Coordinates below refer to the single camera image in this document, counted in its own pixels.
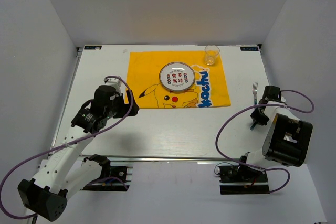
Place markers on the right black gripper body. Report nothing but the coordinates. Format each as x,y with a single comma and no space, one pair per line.
262,118

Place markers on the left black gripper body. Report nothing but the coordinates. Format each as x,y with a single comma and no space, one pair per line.
111,110

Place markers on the white patterned plate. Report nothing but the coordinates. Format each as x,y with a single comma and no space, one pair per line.
177,76

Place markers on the yellow pikachu cloth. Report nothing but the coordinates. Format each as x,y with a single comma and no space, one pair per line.
209,89

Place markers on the clear glass cup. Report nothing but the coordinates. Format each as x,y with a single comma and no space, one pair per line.
211,54

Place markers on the knife with blue handle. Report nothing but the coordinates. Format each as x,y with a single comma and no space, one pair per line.
253,126

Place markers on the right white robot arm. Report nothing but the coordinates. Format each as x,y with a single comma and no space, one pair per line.
288,137

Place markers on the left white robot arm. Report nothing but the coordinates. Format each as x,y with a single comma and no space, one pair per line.
49,190

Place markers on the right black corner label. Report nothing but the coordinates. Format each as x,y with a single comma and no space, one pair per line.
249,48

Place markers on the black corner label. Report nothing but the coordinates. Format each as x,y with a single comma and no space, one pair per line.
92,47
249,48

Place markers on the left black corner label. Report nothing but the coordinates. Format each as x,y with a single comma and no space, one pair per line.
92,47

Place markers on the fork with blue handle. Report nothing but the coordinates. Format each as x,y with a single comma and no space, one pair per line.
254,91

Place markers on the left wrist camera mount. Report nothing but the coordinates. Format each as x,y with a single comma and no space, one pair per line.
113,81

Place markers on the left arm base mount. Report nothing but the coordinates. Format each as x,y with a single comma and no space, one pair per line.
118,180

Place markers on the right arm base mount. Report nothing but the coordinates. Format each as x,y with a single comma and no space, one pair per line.
241,180

